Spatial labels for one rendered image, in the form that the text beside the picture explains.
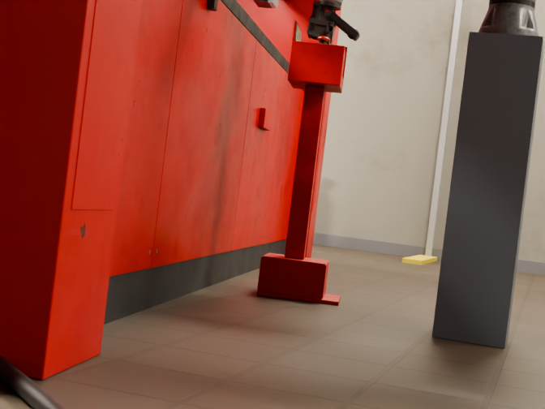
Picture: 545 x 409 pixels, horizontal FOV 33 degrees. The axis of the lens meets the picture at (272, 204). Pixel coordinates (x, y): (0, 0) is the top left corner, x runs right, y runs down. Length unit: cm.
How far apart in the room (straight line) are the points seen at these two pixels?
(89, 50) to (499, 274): 130
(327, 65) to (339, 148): 368
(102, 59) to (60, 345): 44
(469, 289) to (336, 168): 418
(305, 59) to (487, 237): 84
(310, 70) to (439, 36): 370
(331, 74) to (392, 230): 365
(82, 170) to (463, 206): 120
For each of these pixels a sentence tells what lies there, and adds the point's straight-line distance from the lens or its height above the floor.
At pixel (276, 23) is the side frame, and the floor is 116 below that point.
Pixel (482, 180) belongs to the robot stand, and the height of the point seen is 41.
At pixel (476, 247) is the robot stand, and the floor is 24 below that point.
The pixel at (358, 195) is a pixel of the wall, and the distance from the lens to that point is 642.
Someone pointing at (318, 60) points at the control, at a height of 73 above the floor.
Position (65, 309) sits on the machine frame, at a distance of 143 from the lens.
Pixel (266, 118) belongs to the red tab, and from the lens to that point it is 342.
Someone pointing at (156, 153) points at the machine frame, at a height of 37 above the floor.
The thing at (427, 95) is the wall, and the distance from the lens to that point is 640.
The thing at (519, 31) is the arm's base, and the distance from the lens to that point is 241.
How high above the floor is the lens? 31
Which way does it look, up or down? 1 degrees down
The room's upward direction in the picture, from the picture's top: 7 degrees clockwise
